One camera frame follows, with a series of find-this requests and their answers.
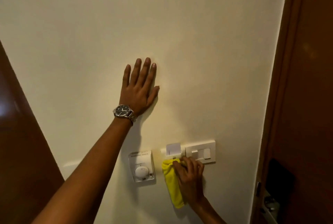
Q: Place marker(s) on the person's left middle finger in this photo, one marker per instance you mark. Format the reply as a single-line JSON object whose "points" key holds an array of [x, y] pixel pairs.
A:
{"points": [[144, 70]]}

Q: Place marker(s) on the brown wooden door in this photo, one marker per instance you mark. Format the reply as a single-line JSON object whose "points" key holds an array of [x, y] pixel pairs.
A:
{"points": [[303, 106]]}

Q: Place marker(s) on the person's left hand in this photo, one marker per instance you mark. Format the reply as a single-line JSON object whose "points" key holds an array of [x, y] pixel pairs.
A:
{"points": [[136, 93]]}

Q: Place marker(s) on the white wall thermostat with dial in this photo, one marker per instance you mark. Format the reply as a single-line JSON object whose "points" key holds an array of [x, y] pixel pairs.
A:
{"points": [[141, 166]]}

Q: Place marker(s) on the person's right fingers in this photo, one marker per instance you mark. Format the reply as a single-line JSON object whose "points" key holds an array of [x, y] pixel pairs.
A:
{"points": [[189, 165]]}

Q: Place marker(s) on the brown wooden panel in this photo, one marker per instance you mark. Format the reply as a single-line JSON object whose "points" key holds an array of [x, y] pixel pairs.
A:
{"points": [[23, 148]]}

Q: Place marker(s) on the silver wristwatch with dark dial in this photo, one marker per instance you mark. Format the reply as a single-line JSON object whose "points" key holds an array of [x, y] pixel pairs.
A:
{"points": [[124, 112]]}

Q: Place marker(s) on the person's left forearm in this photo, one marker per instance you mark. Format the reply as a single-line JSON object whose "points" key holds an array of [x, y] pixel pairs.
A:
{"points": [[83, 177]]}

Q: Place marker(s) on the person's right forearm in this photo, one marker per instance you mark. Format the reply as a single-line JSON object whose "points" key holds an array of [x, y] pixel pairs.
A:
{"points": [[208, 212]]}

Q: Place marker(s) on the white key card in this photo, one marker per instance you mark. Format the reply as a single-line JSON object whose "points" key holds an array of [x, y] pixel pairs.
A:
{"points": [[173, 148]]}

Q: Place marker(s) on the person's left little finger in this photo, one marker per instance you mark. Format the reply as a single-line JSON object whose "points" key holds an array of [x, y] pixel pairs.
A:
{"points": [[126, 75]]}

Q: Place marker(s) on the person's left thumb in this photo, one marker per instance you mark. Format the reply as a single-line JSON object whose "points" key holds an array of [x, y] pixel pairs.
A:
{"points": [[154, 93]]}

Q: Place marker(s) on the brown wooden door frame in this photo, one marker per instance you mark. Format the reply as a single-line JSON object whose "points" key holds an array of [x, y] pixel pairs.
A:
{"points": [[273, 96]]}

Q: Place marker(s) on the white wall light switch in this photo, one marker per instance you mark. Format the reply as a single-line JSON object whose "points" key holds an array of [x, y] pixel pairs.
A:
{"points": [[200, 151]]}

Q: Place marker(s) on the yellow cleaning cloth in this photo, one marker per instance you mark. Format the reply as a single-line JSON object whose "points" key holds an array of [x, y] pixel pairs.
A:
{"points": [[172, 184]]}

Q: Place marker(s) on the person's right hand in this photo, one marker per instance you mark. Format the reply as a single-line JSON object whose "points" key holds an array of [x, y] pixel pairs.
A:
{"points": [[190, 182]]}

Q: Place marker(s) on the white key card holder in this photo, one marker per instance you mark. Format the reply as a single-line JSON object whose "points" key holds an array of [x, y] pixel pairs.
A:
{"points": [[172, 153]]}

